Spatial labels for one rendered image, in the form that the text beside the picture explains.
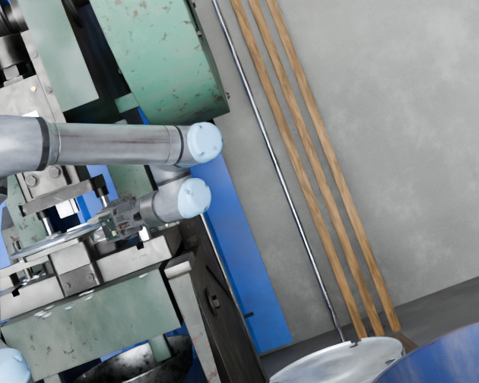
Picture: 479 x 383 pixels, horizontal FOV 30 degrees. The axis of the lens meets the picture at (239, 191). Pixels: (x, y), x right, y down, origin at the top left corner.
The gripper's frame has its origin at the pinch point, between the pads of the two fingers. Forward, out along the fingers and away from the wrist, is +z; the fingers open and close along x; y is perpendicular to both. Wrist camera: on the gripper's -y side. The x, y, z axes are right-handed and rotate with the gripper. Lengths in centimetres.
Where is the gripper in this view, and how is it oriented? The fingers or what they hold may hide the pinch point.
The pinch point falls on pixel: (99, 226)
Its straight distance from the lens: 208.2
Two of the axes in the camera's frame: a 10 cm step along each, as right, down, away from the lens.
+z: -7.3, 2.2, 6.5
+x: 3.6, 9.3, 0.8
